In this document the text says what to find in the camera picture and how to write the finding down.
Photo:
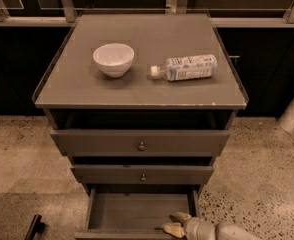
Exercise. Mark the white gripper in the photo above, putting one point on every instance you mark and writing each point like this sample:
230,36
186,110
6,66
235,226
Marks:
194,226

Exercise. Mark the grey bottom drawer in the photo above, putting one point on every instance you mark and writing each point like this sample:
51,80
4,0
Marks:
129,212

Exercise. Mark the grey drawer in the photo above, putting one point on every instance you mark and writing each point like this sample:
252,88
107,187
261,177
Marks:
129,212
142,174
140,143

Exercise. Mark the grey middle drawer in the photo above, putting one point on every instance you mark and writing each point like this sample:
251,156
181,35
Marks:
142,174

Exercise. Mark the grey drawer cabinet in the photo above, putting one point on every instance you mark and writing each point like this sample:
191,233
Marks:
75,94

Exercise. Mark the grey top drawer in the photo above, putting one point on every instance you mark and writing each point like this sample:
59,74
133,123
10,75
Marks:
140,143

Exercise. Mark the black object on floor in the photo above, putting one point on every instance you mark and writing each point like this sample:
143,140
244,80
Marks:
36,226

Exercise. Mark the clear plastic water bottle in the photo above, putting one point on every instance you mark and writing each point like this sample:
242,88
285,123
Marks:
185,68

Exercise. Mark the white ceramic bowl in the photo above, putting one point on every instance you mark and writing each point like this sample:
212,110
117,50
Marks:
114,59

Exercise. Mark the metal railing frame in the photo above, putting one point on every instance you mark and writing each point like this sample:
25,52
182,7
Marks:
222,13

